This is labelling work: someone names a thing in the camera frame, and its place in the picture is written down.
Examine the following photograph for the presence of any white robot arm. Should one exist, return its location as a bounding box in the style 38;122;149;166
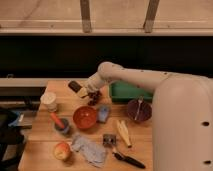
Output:
83;62;213;171

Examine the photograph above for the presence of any bunch of dark grapes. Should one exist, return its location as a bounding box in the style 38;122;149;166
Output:
88;91;102;106

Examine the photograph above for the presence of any green plastic tray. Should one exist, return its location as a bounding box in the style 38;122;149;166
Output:
109;81;153;103

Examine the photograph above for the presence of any purple bowl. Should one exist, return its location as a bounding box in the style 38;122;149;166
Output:
126;99;152;123

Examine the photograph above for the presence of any red yellow apple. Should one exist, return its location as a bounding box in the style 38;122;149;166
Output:
53;142;71;161

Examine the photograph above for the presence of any metal fork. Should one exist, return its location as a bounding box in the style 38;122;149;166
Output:
134;96;144;121

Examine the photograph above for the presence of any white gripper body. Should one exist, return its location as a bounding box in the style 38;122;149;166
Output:
85;73;104;92

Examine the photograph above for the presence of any red bowl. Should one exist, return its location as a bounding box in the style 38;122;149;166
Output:
73;106;97;130

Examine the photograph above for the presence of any black chair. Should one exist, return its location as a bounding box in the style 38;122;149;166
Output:
0;107;24;171

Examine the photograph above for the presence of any light blue cloth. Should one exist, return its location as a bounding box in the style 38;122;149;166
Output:
71;134;107;168

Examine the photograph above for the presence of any black eraser block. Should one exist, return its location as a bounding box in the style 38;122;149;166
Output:
68;81;82;93

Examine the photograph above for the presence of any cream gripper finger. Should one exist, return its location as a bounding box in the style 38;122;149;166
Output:
78;88;88;98

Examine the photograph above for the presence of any orange carrot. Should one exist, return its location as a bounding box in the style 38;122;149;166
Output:
50;113;65;129

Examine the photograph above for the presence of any small grey cup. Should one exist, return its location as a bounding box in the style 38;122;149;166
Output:
54;118;70;135

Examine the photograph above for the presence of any blue sponge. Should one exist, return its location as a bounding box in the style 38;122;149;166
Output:
98;105;110;123

